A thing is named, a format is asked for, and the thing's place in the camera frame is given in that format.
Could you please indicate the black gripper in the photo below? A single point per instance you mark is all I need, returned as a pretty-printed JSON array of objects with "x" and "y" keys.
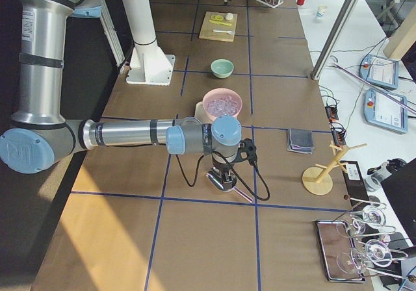
[{"x": 220, "y": 169}]

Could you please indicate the white plastic spoon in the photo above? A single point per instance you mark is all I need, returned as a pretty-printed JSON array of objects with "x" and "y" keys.
[{"x": 224, "y": 31}]

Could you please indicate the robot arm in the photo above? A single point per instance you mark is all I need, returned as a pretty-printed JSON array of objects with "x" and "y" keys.
[{"x": 40, "y": 136}]

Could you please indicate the steel ice scoop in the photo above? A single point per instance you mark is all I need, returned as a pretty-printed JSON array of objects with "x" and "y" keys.
[{"x": 244, "y": 195}]

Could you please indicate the clear ice cubes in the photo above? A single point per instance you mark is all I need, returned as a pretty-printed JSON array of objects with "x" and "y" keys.
[{"x": 222, "y": 106}]

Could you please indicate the pink bowl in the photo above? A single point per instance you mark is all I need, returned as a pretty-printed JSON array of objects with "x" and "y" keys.
[{"x": 220, "y": 92}]

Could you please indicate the mint green bowl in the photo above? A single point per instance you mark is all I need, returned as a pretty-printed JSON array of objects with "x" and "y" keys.
[{"x": 222, "y": 68}]

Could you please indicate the beige plastic tray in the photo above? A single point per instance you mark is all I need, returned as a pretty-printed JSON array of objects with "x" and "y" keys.
[{"x": 200, "y": 113}]

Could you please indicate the folded grey cloth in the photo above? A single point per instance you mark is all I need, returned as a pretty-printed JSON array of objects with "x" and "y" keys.
[{"x": 300, "y": 141}]

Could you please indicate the wooden mug tree stand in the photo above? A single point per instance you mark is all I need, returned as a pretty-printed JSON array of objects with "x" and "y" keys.
[{"x": 317, "y": 179}]

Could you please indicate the black glass rack tray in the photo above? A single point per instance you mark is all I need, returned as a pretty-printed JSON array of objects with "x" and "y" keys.
[{"x": 334, "y": 243}]

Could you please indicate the bamboo cutting board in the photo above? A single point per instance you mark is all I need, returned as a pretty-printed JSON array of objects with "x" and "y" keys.
[{"x": 218, "y": 26}]

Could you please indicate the yellow plastic knife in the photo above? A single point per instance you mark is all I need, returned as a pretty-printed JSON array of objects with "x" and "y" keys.
[{"x": 220, "y": 23}]

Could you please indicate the white steamed bun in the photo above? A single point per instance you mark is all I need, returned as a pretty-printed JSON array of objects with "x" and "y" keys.
[{"x": 229, "y": 16}]

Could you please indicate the near teach pendant tablet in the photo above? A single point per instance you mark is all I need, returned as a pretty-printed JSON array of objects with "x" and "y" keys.
[{"x": 383, "y": 112}]

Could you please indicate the teach pendant tablet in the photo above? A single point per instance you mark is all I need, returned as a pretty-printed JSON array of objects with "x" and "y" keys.
[
  {"x": 380, "y": 71},
  {"x": 383, "y": 112}
]

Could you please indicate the paper cup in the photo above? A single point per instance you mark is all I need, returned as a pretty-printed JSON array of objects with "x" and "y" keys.
[{"x": 321, "y": 10}]

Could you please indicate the far teach pendant tablet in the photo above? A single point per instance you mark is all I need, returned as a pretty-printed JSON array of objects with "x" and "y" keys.
[{"x": 380, "y": 71}]

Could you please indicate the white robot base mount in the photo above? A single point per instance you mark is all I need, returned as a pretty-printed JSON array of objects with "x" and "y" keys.
[{"x": 149, "y": 65}]

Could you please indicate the aluminium frame post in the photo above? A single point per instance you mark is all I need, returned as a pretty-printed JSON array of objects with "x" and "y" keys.
[{"x": 338, "y": 26}]

